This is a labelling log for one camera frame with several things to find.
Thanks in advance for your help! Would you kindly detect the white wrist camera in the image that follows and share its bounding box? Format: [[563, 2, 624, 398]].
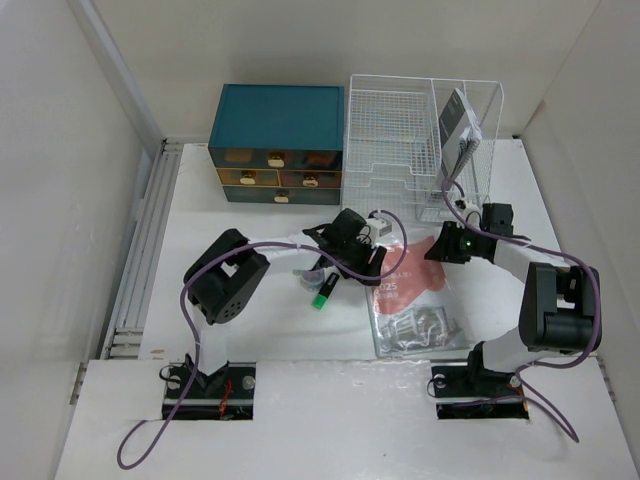
[[454, 199, 482, 227], [361, 215, 392, 244]]

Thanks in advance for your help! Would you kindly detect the white wire file rack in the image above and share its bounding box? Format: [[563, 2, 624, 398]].
[[341, 74, 503, 223]]

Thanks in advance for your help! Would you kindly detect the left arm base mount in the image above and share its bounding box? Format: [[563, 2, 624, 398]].
[[159, 363, 256, 421]]

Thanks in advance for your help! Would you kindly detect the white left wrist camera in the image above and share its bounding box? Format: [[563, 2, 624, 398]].
[[361, 215, 392, 244]]

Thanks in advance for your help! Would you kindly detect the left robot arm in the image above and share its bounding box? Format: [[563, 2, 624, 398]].
[[165, 208, 391, 403]]

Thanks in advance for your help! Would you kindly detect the green cap black highlighter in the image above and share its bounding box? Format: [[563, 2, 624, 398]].
[[312, 273, 340, 310]]

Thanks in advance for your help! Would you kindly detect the teal drawer organizer box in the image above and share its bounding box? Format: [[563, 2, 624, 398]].
[[208, 84, 345, 174]]

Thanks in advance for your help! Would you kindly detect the aluminium rail frame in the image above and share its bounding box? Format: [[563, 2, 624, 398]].
[[97, 140, 184, 360]]

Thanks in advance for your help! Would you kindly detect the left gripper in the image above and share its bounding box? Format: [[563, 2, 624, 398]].
[[337, 235, 385, 287]]

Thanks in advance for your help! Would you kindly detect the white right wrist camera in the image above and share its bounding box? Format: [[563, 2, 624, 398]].
[[454, 199, 482, 227]]

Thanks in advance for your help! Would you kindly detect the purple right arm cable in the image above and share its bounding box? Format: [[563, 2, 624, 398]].
[[439, 177, 601, 444]]

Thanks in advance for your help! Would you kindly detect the red booklet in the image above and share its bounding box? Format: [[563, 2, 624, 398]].
[[367, 228, 471, 359]]

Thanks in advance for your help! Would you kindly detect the black spiral notebook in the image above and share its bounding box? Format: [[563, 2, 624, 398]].
[[434, 88, 483, 192]]

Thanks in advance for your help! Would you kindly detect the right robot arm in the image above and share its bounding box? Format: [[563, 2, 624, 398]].
[[424, 203, 602, 394]]

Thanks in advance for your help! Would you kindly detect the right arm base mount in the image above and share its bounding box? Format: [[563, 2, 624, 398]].
[[428, 363, 529, 420]]

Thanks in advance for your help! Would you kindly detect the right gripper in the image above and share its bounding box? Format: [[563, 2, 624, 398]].
[[421, 220, 485, 264]]

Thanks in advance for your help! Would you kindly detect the amber middle left drawer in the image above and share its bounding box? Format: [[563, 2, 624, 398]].
[[217, 168, 280, 187]]

